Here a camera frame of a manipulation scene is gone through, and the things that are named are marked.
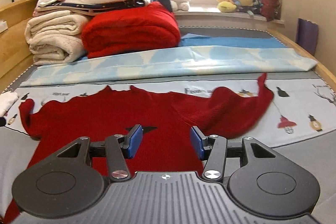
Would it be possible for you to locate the bright red folded blanket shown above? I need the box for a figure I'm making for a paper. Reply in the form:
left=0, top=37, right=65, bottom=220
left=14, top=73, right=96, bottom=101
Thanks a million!
left=81, top=2, right=181, bottom=59

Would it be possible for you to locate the white small garment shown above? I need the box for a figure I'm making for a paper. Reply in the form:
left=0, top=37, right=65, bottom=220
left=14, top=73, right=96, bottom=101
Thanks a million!
left=0, top=92, right=19, bottom=117

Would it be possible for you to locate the purple paper bag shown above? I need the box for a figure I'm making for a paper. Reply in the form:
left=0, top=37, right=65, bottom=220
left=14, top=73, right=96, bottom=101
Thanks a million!
left=295, top=18, right=319, bottom=56

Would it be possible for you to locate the grey printed bed sheet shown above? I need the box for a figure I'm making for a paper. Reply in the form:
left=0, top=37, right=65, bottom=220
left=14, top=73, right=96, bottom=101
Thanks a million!
left=1, top=76, right=335, bottom=215

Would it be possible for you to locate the blue bed mat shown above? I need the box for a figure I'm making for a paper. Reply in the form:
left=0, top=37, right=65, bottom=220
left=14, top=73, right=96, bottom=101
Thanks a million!
left=178, top=34, right=286, bottom=48

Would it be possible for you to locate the light blue patterned blanket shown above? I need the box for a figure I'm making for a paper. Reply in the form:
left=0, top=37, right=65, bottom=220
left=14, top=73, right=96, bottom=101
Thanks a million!
left=21, top=46, right=317, bottom=87

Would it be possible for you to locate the cream folded blanket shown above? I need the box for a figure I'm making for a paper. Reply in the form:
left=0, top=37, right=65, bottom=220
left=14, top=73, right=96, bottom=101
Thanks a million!
left=25, top=10, right=91, bottom=66

